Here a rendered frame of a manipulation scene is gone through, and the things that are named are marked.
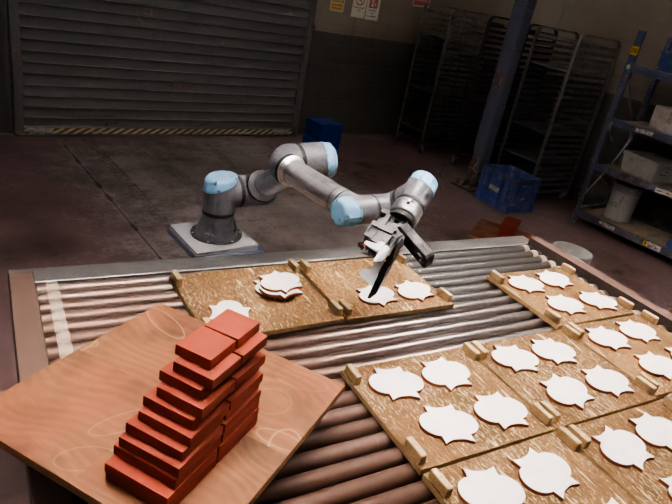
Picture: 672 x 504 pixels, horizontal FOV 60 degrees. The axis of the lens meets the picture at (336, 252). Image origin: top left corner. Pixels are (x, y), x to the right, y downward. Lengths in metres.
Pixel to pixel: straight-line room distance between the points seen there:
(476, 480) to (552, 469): 0.19
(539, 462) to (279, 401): 0.59
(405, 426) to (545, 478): 0.31
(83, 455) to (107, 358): 0.26
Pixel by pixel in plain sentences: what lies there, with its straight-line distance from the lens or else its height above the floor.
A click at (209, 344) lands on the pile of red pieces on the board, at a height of 1.26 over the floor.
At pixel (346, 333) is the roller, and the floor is 0.92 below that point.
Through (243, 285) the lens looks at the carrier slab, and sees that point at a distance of 1.80.
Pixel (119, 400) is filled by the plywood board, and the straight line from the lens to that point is 1.20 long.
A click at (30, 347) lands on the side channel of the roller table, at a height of 0.95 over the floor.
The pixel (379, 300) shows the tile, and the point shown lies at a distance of 1.83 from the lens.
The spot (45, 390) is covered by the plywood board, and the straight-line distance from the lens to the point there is 1.23.
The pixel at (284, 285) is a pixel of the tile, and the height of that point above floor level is 0.98.
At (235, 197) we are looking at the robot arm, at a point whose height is 1.06.
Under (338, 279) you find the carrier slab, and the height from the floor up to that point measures 0.94.
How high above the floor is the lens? 1.81
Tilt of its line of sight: 24 degrees down
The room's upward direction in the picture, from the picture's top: 11 degrees clockwise
